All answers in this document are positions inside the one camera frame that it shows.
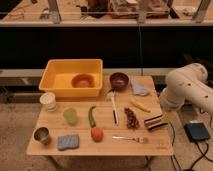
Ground yellow banana piece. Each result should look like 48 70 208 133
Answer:
130 99 151 113

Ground red bowl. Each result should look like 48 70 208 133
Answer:
71 74 94 88

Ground black cable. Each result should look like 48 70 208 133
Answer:
168 114 213 171

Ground blue sponge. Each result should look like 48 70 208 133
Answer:
57 134 80 151

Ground striped block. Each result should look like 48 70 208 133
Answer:
144 115 166 131

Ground grey cloth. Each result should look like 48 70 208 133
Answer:
131 80 149 96

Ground white stacked cups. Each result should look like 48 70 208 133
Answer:
40 92 57 111

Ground wooden folding table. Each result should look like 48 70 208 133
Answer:
27 76 173 157

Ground silver fork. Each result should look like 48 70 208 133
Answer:
112 136 148 144

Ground brown grape bunch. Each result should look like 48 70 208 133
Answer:
124 108 140 129

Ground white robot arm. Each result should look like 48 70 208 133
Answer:
159 63 213 115

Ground background wooden shelf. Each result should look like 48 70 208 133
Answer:
0 0 213 27

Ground green plastic cup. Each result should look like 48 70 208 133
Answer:
63 108 78 125

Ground black foot pedal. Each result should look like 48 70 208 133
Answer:
184 123 211 142

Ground dark maroon bowl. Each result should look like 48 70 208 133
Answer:
110 72 129 90

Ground metal cup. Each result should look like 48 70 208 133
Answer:
34 127 51 145

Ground green pepper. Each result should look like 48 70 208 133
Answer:
88 106 96 128

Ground yellow plastic tub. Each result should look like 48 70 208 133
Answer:
39 59 103 97

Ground orange tomato toy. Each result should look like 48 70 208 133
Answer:
91 127 103 142

